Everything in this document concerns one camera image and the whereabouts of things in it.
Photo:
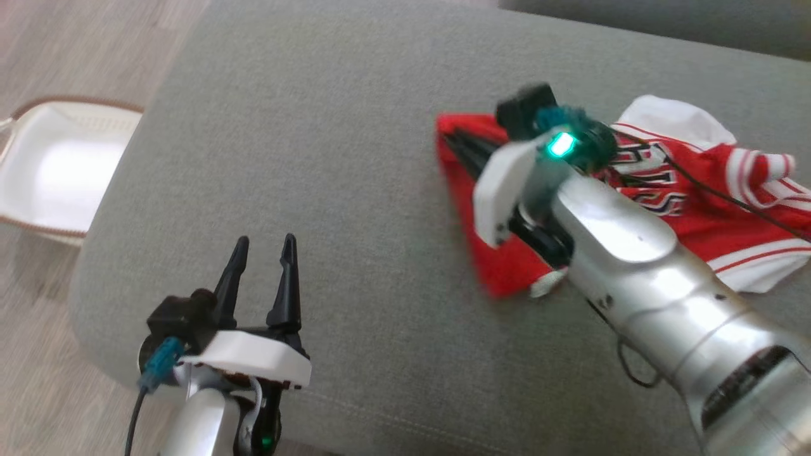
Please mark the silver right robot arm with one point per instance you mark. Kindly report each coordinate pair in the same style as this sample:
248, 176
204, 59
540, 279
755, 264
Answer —
633, 253

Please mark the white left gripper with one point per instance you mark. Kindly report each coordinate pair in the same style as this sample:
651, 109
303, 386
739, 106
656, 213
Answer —
247, 354

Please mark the grey fabric sofa cushion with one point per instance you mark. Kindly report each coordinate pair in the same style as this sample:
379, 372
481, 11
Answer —
697, 25

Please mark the white laundry basket brown rim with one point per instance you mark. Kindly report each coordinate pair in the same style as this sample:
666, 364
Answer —
57, 171

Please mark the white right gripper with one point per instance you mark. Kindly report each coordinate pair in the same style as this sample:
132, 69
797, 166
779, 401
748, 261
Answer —
497, 183

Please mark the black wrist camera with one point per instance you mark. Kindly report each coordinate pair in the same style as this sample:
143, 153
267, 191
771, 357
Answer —
523, 111
180, 316

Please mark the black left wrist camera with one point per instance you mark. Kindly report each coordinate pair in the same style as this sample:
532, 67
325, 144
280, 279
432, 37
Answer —
180, 316

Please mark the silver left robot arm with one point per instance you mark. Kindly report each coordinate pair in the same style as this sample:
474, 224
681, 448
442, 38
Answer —
203, 424

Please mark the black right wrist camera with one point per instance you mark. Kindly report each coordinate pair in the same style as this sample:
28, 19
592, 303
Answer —
523, 111

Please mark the red white basketball jersey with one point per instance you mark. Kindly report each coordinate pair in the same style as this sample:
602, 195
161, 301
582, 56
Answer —
716, 221

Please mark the grey fabric sofa seat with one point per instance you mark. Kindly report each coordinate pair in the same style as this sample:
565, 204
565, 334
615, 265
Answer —
317, 158

